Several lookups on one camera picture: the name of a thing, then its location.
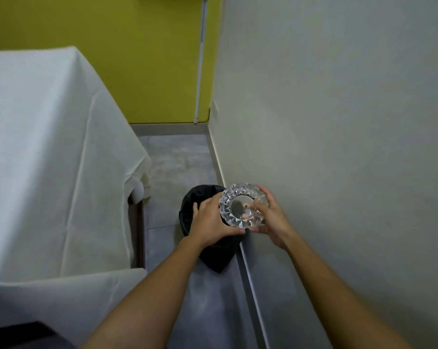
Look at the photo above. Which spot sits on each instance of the person's right hand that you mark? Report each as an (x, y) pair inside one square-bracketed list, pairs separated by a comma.
[(273, 221)]

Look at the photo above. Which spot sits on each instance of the person's left hand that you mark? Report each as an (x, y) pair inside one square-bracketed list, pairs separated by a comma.
[(208, 223)]

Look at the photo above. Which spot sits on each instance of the person's left little finger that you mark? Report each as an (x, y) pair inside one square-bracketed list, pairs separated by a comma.
[(195, 210)]

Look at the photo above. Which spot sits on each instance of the person's left thumb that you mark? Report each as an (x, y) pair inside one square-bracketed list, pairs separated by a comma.
[(230, 232)]

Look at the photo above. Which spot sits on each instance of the person's right thumb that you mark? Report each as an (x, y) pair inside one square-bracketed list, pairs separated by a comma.
[(256, 228)]

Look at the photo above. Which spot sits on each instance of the clear cut glass ashtray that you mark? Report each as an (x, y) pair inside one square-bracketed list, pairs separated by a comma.
[(242, 206)]

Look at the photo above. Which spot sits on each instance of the person's left forearm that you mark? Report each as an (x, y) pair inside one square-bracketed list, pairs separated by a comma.
[(146, 298)]

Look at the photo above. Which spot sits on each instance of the person's right forearm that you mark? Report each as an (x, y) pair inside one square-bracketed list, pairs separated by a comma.
[(335, 294)]

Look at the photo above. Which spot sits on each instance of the black bin with bag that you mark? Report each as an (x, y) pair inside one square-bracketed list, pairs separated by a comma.
[(211, 247)]

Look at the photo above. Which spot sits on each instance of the white tablecloth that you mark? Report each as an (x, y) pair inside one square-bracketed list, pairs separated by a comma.
[(51, 178)]

